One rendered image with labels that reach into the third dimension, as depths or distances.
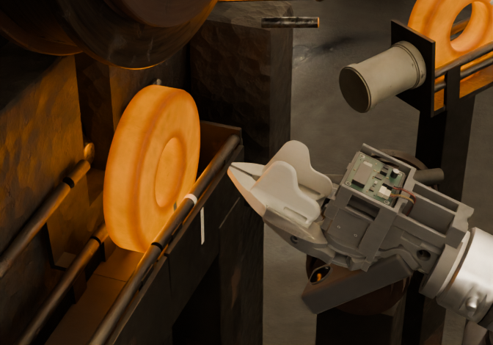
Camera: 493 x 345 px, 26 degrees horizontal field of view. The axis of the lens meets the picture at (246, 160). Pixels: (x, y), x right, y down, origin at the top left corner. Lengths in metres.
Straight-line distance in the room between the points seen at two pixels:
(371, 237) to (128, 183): 0.21
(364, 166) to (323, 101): 1.66
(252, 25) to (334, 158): 1.26
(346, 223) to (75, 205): 0.25
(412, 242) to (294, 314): 1.03
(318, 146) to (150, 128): 1.49
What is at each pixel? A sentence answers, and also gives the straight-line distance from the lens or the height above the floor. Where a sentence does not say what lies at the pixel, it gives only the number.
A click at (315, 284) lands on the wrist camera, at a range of 1.00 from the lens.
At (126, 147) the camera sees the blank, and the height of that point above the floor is 0.79.
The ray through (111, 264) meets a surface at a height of 0.66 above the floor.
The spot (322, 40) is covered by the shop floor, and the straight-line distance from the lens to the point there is 2.85.
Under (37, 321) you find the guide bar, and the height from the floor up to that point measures 0.70.
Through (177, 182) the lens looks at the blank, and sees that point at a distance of 1.03.
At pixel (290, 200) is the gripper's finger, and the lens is 0.94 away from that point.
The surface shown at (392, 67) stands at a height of 0.69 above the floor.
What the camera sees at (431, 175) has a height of 0.56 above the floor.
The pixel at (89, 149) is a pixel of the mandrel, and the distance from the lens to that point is 1.03.
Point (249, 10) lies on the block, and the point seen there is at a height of 0.80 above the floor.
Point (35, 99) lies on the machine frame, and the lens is 0.89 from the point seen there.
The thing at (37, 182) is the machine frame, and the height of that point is 0.78.
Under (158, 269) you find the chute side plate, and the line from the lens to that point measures 0.94.
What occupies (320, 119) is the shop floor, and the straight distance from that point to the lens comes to 2.50.
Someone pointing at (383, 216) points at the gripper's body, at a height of 0.76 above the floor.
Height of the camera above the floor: 1.30
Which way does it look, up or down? 33 degrees down
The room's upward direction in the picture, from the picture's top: straight up
